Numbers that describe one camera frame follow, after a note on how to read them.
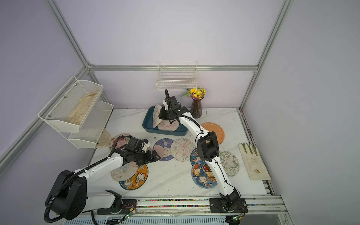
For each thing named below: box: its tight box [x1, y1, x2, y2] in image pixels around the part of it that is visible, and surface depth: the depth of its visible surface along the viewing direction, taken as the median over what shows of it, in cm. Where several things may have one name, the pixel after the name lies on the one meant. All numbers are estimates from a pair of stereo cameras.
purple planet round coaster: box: [152, 137, 174, 162], surface depth 100 cm
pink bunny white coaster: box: [157, 119, 180, 132], surface depth 110 cm
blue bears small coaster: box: [190, 148, 204, 166], surface depth 93 cm
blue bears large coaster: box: [191, 160, 218, 189], surface depth 86 cm
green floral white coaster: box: [218, 150, 240, 178], surface depth 92 cm
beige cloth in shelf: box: [66, 90, 100, 126], surface depth 81 cm
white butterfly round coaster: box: [170, 137, 195, 162], surface depth 97 cm
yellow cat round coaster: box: [119, 164, 149, 191], surface depth 84 cm
